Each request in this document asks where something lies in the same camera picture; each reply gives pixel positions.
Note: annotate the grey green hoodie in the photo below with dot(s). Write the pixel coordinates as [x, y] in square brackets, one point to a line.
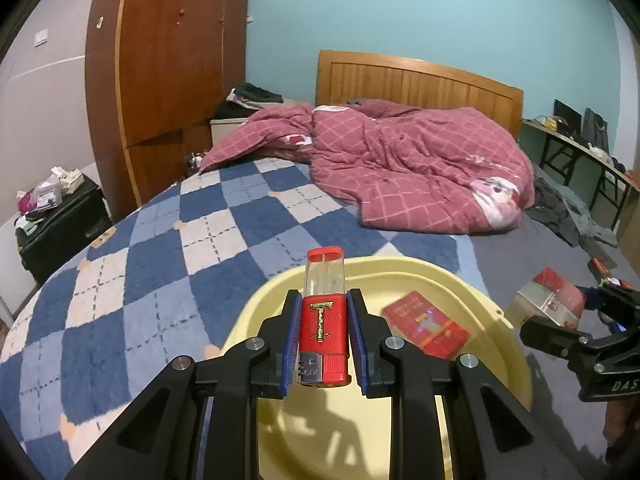
[587, 225]

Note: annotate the wooden desk with black legs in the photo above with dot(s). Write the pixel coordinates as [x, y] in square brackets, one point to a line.
[565, 145]

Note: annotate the black suitcase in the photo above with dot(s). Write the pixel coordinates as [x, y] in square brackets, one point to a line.
[60, 240]

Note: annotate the black red cigarette pack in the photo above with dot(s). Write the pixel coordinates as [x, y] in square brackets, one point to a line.
[601, 267]

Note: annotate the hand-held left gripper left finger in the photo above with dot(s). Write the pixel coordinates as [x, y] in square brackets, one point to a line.
[292, 347]

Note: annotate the red lighter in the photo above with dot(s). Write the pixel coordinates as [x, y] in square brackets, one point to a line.
[325, 330]

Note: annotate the blue checked blanket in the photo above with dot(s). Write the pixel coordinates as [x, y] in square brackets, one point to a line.
[175, 270]

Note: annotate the pink checked quilt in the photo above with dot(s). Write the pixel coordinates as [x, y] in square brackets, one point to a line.
[400, 170]

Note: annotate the yellow plastic basin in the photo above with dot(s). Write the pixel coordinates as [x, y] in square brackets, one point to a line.
[280, 290]

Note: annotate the black bag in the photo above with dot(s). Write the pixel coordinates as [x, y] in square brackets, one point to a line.
[592, 127]

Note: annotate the wooden headboard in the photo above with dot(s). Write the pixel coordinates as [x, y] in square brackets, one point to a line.
[415, 85]

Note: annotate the white nightstand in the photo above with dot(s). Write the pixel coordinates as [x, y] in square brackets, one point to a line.
[227, 130]

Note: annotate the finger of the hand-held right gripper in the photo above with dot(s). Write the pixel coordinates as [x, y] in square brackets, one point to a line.
[595, 296]
[555, 337]

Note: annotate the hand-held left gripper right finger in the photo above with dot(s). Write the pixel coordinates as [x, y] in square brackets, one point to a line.
[357, 347]

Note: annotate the wooden wardrobe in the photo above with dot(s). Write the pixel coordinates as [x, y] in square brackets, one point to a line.
[160, 75]

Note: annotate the dark grey garment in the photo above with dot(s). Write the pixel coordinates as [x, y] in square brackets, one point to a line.
[547, 200]

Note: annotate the white light switch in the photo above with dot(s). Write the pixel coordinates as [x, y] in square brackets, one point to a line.
[41, 37]

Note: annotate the grey bed sheet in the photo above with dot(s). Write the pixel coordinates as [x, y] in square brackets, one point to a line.
[520, 260]

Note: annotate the pile of small clutter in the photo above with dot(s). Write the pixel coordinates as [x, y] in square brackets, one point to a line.
[47, 195]

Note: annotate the person's right forearm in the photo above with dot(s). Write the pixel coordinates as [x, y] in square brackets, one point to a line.
[620, 430]

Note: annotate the dark clothes pile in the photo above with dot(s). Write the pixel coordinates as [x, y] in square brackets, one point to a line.
[250, 96]

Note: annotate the white red cigarette pack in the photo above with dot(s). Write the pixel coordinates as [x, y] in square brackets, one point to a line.
[547, 297]

